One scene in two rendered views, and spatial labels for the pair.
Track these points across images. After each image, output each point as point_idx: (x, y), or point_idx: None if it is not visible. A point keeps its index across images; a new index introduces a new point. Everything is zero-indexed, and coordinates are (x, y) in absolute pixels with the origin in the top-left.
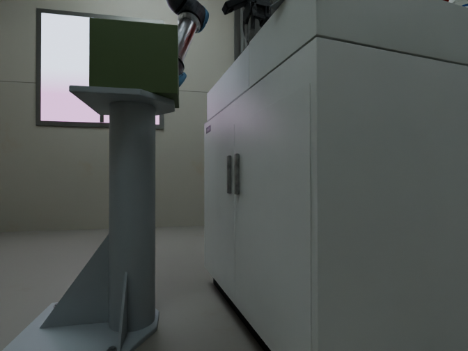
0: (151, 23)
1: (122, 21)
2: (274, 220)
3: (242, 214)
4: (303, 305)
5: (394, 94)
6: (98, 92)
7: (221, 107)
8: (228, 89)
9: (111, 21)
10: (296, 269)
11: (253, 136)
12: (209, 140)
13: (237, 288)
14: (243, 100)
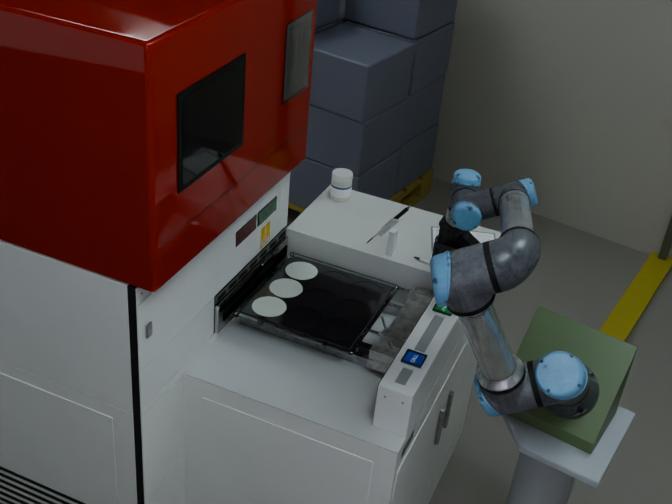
0: (568, 318)
1: (600, 332)
2: (464, 389)
3: (443, 433)
4: (467, 402)
5: None
6: None
7: (437, 378)
8: (449, 347)
9: (611, 339)
10: (468, 392)
11: (464, 357)
12: (409, 452)
13: (427, 499)
14: (461, 340)
